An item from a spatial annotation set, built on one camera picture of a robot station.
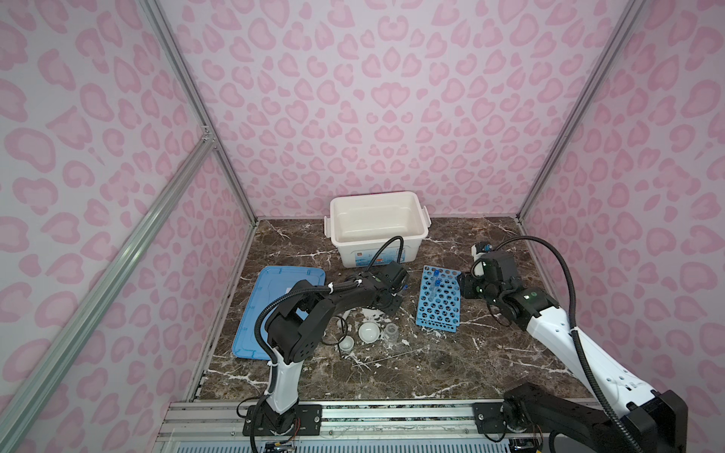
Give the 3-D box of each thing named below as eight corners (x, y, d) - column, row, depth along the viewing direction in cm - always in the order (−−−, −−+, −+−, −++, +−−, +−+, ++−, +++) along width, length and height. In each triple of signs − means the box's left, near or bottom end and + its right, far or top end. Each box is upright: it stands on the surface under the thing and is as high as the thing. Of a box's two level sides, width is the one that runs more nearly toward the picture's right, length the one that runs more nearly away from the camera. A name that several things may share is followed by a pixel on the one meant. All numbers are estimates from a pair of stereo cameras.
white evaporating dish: (358, 343, 89) (358, 340, 87) (358, 325, 92) (358, 322, 90) (380, 343, 88) (380, 340, 87) (379, 325, 92) (379, 322, 90)
